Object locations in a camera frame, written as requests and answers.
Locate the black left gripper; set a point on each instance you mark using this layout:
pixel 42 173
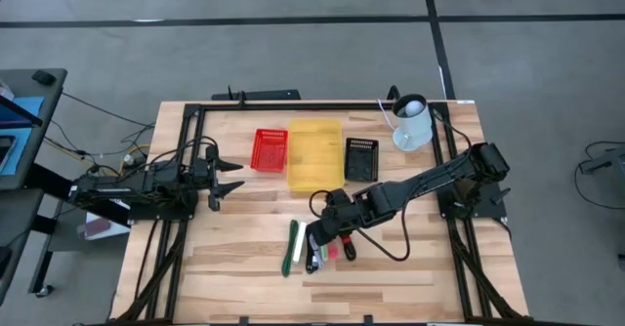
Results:
pixel 205 179

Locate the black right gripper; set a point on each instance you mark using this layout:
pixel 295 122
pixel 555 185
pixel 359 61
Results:
pixel 339 214

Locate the pink wall charger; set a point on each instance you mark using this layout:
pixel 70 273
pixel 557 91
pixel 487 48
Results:
pixel 333 252

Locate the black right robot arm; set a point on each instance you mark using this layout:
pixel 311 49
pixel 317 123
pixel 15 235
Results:
pixel 429 179

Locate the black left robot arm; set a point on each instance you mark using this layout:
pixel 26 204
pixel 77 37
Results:
pixel 127 187

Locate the yellow plastic bin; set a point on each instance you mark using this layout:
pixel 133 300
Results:
pixel 315 154

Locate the red plastic basket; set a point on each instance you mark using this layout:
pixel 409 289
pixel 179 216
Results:
pixel 268 151

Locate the black plastic basket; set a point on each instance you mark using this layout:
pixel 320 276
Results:
pixel 362 160

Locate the black router with antennas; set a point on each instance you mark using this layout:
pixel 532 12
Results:
pixel 259 94

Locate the white and maroon box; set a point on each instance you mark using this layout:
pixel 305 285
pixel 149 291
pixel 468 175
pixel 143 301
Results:
pixel 100 227

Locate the white desk lamp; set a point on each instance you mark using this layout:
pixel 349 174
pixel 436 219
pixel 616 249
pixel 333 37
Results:
pixel 412 123

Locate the black clamp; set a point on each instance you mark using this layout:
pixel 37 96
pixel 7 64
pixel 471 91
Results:
pixel 393 93

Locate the grey side desk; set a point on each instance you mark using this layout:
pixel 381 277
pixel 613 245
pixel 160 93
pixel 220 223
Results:
pixel 49 121

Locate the white table label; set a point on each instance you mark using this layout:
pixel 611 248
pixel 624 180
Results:
pixel 465 102

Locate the blue sheet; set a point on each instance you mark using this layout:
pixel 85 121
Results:
pixel 22 138

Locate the black computer mouse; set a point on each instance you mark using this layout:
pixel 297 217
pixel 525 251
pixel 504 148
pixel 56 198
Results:
pixel 43 77

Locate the dark lower desk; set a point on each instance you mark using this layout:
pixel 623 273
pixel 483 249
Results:
pixel 14 218

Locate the black monitor edge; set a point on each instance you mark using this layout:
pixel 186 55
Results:
pixel 19 111

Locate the black aluminium table frame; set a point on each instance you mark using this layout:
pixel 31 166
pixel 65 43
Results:
pixel 193 135

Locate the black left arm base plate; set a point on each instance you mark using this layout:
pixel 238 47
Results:
pixel 161 214

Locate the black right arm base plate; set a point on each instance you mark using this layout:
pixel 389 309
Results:
pixel 488 209

